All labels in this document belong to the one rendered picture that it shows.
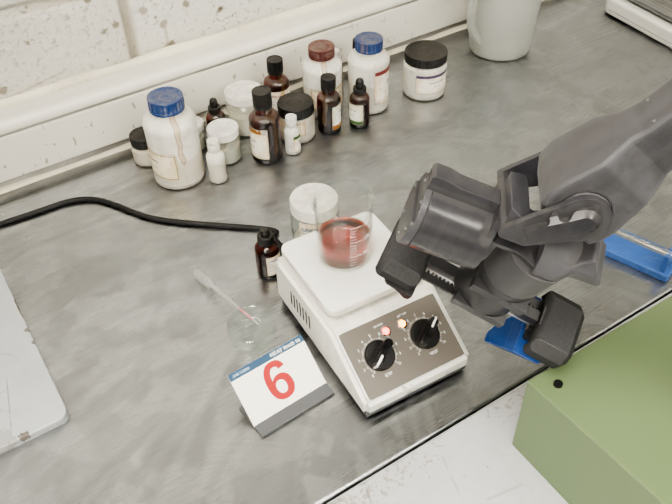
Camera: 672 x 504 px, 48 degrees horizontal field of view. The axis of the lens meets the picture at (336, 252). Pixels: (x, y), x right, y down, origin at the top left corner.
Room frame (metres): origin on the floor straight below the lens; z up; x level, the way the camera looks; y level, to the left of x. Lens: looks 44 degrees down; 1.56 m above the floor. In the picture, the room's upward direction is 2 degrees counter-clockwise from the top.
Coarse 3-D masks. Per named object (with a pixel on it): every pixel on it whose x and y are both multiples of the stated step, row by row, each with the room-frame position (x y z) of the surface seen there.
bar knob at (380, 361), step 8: (368, 344) 0.50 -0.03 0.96; (376, 344) 0.50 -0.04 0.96; (384, 344) 0.49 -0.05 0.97; (392, 344) 0.49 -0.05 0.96; (368, 352) 0.49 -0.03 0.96; (376, 352) 0.49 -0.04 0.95; (384, 352) 0.48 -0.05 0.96; (392, 352) 0.49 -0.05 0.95; (368, 360) 0.48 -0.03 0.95; (376, 360) 0.47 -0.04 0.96; (384, 360) 0.48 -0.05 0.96; (392, 360) 0.49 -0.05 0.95; (376, 368) 0.47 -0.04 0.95; (384, 368) 0.48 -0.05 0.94
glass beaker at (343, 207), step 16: (320, 192) 0.62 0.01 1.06; (336, 192) 0.63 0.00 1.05; (352, 192) 0.63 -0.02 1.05; (368, 192) 0.61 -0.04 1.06; (320, 208) 0.62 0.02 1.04; (336, 208) 0.63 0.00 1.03; (352, 208) 0.63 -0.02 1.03; (368, 208) 0.58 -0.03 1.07; (320, 224) 0.58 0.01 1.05; (336, 224) 0.57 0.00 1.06; (352, 224) 0.57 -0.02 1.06; (368, 224) 0.58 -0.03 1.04; (320, 240) 0.58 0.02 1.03; (336, 240) 0.57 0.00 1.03; (352, 240) 0.57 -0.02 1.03; (368, 240) 0.58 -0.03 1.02; (320, 256) 0.58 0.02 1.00; (336, 256) 0.57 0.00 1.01; (352, 256) 0.57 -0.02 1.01; (368, 256) 0.58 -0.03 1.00
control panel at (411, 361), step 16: (416, 304) 0.55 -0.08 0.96; (432, 304) 0.55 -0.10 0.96; (384, 320) 0.52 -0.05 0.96; (416, 320) 0.53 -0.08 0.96; (352, 336) 0.50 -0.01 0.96; (368, 336) 0.51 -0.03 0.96; (384, 336) 0.51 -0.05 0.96; (400, 336) 0.51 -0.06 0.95; (448, 336) 0.52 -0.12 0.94; (352, 352) 0.49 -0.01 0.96; (400, 352) 0.50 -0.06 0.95; (416, 352) 0.50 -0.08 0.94; (432, 352) 0.50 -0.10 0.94; (448, 352) 0.50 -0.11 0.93; (368, 368) 0.48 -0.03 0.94; (400, 368) 0.48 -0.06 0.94; (416, 368) 0.48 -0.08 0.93; (432, 368) 0.49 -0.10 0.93; (368, 384) 0.46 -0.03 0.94; (384, 384) 0.46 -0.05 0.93; (400, 384) 0.47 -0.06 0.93
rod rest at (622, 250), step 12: (612, 240) 0.69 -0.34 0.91; (624, 240) 0.69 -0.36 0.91; (612, 252) 0.67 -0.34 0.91; (624, 252) 0.67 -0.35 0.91; (636, 252) 0.67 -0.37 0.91; (648, 252) 0.67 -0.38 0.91; (636, 264) 0.65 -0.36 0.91; (648, 264) 0.65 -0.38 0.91; (660, 264) 0.65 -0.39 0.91; (660, 276) 0.63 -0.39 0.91
